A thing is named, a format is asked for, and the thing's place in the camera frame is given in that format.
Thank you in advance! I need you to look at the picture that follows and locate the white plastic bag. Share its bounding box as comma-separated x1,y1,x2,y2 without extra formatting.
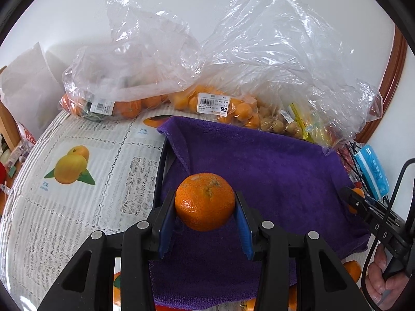
0,42,67,145

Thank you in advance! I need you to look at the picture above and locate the blue tissue pack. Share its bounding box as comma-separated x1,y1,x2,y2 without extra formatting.
353,145,390,200

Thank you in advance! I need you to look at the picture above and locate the purple towel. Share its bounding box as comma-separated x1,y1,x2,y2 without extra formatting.
152,116,372,307

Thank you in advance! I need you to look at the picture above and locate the brown wooden door frame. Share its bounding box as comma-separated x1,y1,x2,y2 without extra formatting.
359,25,408,144

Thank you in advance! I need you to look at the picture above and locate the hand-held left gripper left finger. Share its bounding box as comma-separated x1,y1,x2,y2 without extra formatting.
38,190,177,311

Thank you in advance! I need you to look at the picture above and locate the yellow packet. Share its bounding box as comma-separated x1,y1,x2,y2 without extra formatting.
288,103,336,148

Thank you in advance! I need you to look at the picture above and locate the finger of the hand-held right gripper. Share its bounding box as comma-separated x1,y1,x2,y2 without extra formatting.
340,186,374,225

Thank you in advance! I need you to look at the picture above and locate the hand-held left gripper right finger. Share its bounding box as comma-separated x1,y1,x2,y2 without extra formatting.
234,190,373,311

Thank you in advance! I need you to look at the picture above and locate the bag of red tomatoes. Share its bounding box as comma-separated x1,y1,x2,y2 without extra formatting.
337,146,361,185

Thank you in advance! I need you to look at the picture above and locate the clear bag of tangerines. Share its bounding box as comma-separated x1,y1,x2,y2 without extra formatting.
59,0,203,122

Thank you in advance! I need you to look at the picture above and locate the tangerine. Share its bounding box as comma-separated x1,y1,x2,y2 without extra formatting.
175,173,236,232
348,188,366,214

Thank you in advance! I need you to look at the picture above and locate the wooden side table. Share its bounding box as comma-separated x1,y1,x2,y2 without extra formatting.
0,136,33,198

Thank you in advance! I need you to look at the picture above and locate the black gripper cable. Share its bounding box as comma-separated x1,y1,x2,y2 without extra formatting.
361,158,415,311

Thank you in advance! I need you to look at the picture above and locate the person's right hand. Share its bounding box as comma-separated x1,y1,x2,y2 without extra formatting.
369,245,412,311

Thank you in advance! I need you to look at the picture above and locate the wooden chair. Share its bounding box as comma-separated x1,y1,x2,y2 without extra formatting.
0,66,22,151

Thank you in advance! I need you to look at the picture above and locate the black tray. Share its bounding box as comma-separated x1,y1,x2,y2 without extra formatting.
154,137,178,208

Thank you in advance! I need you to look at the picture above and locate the clear bag of longans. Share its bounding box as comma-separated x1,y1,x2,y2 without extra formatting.
253,55,385,156

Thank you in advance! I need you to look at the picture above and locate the clear bag of kumquats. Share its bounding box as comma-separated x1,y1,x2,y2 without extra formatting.
167,0,312,128

